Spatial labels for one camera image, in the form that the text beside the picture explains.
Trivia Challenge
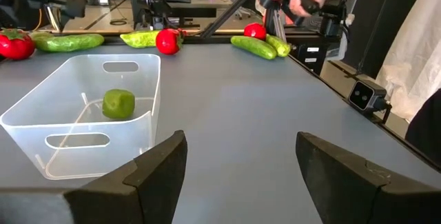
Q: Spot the black control box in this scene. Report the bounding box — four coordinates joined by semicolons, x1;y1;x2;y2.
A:
291;41;345;77

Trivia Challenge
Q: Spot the grey desk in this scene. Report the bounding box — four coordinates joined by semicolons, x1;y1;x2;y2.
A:
161;0;230;19

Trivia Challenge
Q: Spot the white cloth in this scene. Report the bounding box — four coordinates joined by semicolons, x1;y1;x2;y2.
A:
375;0;441;123

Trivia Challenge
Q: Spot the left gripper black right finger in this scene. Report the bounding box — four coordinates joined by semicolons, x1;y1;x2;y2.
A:
295;131;441;224

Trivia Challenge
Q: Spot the red strawberry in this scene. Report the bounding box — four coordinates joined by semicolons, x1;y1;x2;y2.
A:
0;28;37;61
155;28;187;56
243;22;267;41

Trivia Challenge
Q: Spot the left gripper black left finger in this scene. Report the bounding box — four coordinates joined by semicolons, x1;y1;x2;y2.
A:
0;130;189;224

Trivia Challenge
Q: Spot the black table-level camera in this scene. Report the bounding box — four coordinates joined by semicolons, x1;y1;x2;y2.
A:
347;79;393;115

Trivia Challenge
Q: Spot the black handheld device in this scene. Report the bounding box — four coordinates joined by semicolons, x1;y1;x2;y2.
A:
256;0;349;39

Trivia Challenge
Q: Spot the clear plastic basket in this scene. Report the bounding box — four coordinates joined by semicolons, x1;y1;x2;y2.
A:
0;53;162;181

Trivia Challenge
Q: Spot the light green cucumber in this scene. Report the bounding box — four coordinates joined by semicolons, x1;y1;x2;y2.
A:
119;30;161;49

